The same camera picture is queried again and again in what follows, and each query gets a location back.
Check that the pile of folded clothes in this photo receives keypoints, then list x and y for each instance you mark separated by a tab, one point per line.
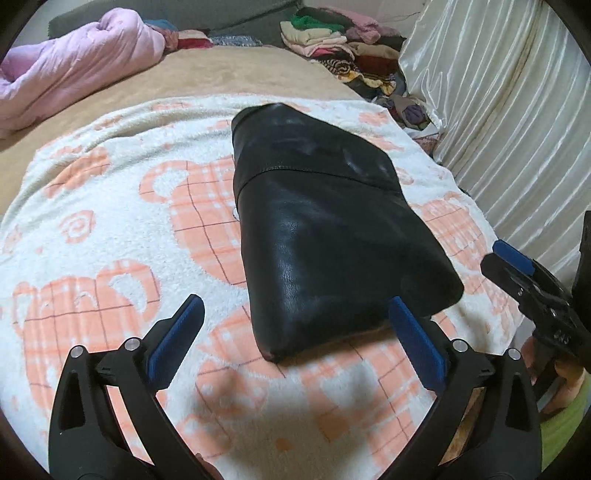
361	53

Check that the person's right hand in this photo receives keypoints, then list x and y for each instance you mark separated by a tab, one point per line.
571	374

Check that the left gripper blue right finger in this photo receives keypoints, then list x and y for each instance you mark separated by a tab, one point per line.
449	368

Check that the pink rolled quilt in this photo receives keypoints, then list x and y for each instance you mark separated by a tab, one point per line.
40	80

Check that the black leather jacket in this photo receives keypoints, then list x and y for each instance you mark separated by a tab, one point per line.
328	237

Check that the person's left hand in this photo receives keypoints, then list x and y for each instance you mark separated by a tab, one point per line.
215	474

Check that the beige plush bed cover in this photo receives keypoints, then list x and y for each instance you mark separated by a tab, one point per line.
196	72

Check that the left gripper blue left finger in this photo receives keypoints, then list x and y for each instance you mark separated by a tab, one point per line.
140	368

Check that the shiny white curtain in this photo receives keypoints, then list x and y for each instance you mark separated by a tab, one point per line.
509	89

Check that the blue patterned garment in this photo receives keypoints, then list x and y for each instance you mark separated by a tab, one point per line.
235	41

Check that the grey quilted headboard cover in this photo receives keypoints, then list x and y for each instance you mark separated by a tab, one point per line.
259	19

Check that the red folded garment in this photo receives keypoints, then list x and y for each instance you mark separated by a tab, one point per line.
193	39

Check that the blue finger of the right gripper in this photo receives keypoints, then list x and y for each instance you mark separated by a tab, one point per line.
538	306
529	267

